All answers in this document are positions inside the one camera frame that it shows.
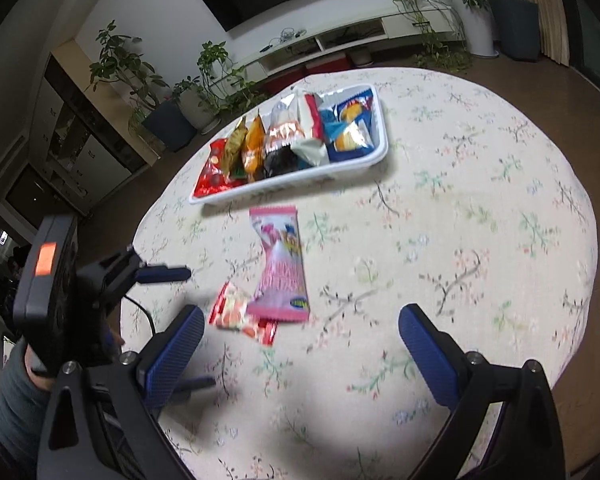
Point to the tall leafy indoor tree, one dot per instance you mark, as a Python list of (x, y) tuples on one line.
[(122, 65)]

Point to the red shiny snack packet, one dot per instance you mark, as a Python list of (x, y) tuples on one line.
[(211, 175)]

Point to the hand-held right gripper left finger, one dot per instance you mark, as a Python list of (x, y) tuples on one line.
[(175, 355)]

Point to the dark blue snack packet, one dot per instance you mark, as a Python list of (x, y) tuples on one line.
[(352, 107)]

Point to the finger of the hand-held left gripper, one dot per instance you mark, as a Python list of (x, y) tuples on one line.
[(165, 274), (197, 384)]

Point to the orange yellow snack packet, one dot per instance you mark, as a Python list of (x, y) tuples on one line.
[(254, 150)]

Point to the dark blue planter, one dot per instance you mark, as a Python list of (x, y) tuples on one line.
[(167, 127)]

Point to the person's left hand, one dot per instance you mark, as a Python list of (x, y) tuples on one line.
[(37, 377)]

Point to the bushy green vine plant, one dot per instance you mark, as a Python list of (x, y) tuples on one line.
[(220, 80)]

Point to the red storage boxes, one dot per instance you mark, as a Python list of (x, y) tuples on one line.
[(305, 72)]

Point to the white round planter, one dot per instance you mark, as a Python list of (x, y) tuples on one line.
[(200, 115)]

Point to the trailing vine plant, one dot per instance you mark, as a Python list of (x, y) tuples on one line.
[(425, 25)]

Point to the light blue snack packet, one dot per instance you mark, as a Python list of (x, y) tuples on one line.
[(352, 141)]

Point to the black and clear snack packet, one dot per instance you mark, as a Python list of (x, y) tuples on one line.
[(282, 142)]

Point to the dark square planter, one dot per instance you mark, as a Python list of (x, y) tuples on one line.
[(514, 27)]

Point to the pink snack packet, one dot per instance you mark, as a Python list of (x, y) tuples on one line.
[(280, 270)]

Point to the glass door cabinet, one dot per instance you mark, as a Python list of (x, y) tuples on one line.
[(80, 145)]

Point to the person's left forearm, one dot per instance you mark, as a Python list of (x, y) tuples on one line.
[(10, 410)]

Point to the white plastic tray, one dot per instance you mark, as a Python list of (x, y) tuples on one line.
[(360, 167)]

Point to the white snack packet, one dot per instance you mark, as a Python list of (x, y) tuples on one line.
[(307, 127)]

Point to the tall white plant pot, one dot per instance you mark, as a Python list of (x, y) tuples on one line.
[(477, 27)]

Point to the red snack packet with pictures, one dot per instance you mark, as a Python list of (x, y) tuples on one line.
[(237, 317)]

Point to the white low cabinet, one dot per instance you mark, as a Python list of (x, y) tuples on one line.
[(340, 40)]

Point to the floral tablecloth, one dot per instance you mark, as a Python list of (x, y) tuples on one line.
[(430, 210)]

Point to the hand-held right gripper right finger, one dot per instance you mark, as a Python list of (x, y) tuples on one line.
[(430, 355)]

